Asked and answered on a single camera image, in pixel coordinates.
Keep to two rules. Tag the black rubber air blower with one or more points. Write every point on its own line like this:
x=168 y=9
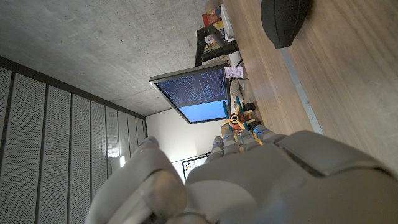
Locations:
x=283 y=18

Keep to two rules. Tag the framed wall whiteboard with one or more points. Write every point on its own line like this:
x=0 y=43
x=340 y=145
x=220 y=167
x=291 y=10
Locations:
x=192 y=165

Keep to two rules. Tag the wooden toy airplane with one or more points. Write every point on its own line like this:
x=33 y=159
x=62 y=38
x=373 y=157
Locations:
x=236 y=119

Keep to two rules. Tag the paper note on monitor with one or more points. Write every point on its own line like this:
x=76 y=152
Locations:
x=234 y=71

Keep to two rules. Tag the colourful product boxes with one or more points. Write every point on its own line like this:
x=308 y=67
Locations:
x=213 y=17

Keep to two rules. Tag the flat white box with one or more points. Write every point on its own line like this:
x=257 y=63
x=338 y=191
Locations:
x=228 y=21

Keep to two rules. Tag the computer monitor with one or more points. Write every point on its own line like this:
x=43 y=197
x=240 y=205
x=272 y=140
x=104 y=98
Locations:
x=196 y=93

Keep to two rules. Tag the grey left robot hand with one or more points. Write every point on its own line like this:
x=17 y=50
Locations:
x=264 y=183

